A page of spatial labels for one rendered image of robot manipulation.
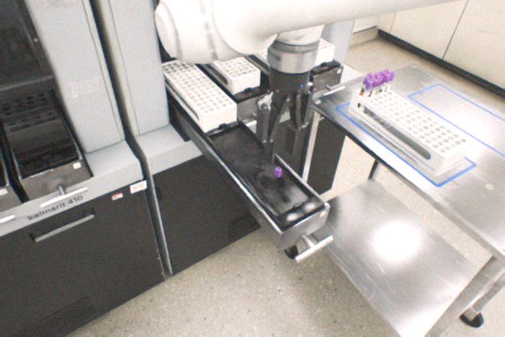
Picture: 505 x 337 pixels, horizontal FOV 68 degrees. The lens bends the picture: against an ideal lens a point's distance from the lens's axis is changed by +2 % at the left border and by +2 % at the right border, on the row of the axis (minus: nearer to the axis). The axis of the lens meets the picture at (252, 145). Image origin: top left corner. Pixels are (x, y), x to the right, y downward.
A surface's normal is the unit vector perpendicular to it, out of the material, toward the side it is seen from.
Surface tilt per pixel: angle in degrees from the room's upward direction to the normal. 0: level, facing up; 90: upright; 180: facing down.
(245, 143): 0
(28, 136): 90
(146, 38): 90
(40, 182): 90
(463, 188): 0
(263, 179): 0
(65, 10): 90
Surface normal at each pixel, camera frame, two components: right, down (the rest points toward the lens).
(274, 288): 0.04, -0.74
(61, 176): 0.56, 0.57
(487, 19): -0.83, 0.35
